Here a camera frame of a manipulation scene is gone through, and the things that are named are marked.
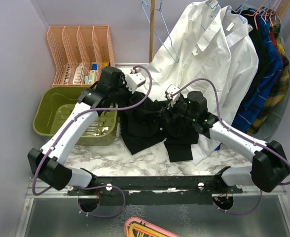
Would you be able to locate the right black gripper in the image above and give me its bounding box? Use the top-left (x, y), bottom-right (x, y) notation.
top-left (157, 96), bottom-right (197, 122)

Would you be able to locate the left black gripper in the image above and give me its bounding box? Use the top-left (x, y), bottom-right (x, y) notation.
top-left (110, 74), bottom-right (144, 114)

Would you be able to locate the black shirt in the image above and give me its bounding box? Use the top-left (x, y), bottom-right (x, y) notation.
top-left (241, 10), bottom-right (270, 102)
top-left (120, 98), bottom-right (199, 162)

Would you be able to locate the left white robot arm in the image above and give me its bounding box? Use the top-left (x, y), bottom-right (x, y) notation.
top-left (28, 66), bottom-right (145, 195)

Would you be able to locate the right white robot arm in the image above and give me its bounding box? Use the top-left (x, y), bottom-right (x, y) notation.
top-left (161, 85), bottom-right (290, 193)

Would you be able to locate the front white shirt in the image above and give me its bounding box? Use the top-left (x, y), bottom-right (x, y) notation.
top-left (131, 0), bottom-right (234, 104)

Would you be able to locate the white shirt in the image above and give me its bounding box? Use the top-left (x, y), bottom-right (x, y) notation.
top-left (191, 5), bottom-right (259, 166)
top-left (131, 0), bottom-right (234, 104)

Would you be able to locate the blue plaid shirt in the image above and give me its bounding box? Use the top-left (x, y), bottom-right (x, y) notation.
top-left (232, 8), bottom-right (283, 132)

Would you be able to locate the empty light blue hanger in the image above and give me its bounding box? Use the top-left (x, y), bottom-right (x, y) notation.
top-left (141, 0), bottom-right (180, 63)

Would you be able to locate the yellow plaid shirt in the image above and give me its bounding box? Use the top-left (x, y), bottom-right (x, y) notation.
top-left (247, 18), bottom-right (290, 135)

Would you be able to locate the black hanging shirt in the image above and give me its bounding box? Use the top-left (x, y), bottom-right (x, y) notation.
top-left (241, 10), bottom-right (270, 102)

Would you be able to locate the pink hanger stack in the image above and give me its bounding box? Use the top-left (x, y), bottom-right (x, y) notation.
top-left (124, 217), bottom-right (178, 237)

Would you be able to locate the peach plastic file organizer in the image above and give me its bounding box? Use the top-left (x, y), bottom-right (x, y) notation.
top-left (46, 25), bottom-right (115, 86)

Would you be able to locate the olive green plastic basin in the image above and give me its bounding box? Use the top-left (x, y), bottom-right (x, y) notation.
top-left (33, 86), bottom-right (118, 146)

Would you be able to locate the wooden rack pole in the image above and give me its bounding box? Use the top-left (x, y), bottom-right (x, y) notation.
top-left (149, 0), bottom-right (155, 62)

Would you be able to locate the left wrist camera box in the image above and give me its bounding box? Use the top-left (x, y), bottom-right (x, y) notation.
top-left (125, 69), bottom-right (146, 93)

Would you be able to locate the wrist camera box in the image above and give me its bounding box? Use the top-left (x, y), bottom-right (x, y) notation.
top-left (125, 69), bottom-right (146, 93)
top-left (165, 84), bottom-right (180, 107)

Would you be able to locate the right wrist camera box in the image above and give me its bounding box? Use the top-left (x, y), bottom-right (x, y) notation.
top-left (165, 84), bottom-right (180, 107)

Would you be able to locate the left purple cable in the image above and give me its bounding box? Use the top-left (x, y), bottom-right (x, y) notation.
top-left (31, 65), bottom-right (153, 218)

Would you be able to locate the black mounting rail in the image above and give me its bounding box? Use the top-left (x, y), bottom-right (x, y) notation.
top-left (68, 175), bottom-right (242, 205)

